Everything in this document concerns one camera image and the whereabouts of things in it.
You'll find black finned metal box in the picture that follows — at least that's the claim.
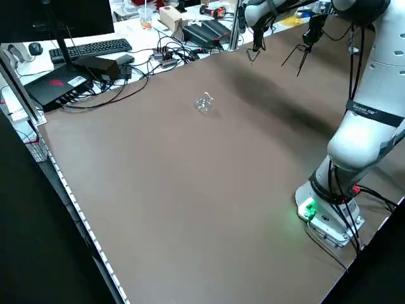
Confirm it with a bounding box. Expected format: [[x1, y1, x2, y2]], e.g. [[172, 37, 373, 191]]
[[201, 20, 232, 44], [182, 24, 219, 48]]

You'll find clear plastic cup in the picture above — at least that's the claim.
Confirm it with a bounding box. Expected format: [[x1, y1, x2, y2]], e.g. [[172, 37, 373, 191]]
[[138, 8, 153, 31]]

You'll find orange and black tool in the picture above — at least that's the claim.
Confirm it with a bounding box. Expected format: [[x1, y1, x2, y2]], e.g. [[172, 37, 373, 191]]
[[199, 5, 227, 18]]

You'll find glass alcohol lamp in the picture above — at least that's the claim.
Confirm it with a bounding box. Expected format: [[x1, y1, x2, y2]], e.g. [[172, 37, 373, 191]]
[[194, 91, 215, 114]]

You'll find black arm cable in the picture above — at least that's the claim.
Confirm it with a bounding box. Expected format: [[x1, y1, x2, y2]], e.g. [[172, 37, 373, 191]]
[[325, 22, 368, 206]]

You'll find black computer with red logo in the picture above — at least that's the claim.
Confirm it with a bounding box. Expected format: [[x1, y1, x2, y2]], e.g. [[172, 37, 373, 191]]
[[23, 65, 96, 112]]

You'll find black monitor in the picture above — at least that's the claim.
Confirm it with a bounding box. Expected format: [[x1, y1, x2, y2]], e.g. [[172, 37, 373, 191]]
[[0, 0, 115, 69]]

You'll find black rectangular box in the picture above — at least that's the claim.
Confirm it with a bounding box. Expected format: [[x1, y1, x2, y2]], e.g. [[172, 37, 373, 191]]
[[74, 56, 122, 84]]

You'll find long black desk cable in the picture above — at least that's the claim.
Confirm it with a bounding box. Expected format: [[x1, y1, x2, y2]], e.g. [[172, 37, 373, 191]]
[[61, 74, 149, 110]]

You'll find aluminium frame post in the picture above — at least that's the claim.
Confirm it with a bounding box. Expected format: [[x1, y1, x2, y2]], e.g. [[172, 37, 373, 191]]
[[0, 47, 47, 126], [228, 0, 245, 51]]

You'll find tan cardboard box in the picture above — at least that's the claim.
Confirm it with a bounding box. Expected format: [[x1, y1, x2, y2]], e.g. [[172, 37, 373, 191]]
[[158, 5, 185, 31]]

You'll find black keyboard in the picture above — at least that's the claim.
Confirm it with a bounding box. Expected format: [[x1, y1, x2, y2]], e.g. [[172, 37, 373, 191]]
[[49, 38, 133, 64]]

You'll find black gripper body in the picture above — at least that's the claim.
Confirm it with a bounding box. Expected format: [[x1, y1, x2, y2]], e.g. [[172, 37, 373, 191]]
[[252, 17, 267, 50], [302, 15, 327, 46]]

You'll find grey hub with plugs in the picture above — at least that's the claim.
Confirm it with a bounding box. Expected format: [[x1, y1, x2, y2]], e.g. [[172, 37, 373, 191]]
[[153, 46, 180, 69]]

